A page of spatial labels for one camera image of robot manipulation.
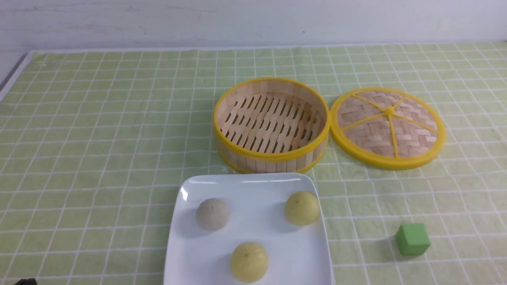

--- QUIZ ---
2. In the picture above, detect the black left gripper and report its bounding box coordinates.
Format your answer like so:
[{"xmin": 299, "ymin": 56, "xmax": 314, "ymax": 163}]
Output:
[{"xmin": 14, "ymin": 278, "xmax": 38, "ymax": 285}]

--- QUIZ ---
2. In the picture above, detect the pale beige steamed bun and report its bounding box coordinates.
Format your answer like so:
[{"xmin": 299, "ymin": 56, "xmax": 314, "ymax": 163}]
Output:
[{"xmin": 196, "ymin": 198, "xmax": 231, "ymax": 231}]

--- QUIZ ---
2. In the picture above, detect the yellow steamed bun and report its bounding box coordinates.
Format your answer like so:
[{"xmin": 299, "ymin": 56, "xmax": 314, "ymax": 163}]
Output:
[
  {"xmin": 284, "ymin": 191, "xmax": 320, "ymax": 226},
  {"xmin": 230, "ymin": 242, "xmax": 269, "ymax": 283}
]

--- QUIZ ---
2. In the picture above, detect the white square plate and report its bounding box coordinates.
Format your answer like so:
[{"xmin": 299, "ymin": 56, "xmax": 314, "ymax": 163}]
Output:
[{"xmin": 163, "ymin": 173, "xmax": 335, "ymax": 285}]

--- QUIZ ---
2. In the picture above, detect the green checkered tablecloth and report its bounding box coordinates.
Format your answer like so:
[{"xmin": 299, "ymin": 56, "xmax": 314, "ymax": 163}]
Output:
[{"xmin": 0, "ymin": 42, "xmax": 507, "ymax": 285}]

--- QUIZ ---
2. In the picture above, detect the bamboo steamer basket yellow rim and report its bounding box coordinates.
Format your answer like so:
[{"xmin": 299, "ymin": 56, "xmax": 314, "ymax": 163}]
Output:
[{"xmin": 213, "ymin": 77, "xmax": 331, "ymax": 173}]

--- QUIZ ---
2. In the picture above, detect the green cube block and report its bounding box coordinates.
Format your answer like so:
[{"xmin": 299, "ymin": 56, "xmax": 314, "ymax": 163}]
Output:
[{"xmin": 395, "ymin": 223, "xmax": 431, "ymax": 256}]

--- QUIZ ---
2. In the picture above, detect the woven bamboo steamer lid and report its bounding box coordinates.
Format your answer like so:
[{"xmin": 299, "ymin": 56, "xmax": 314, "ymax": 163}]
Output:
[{"xmin": 330, "ymin": 87, "xmax": 446, "ymax": 170}]

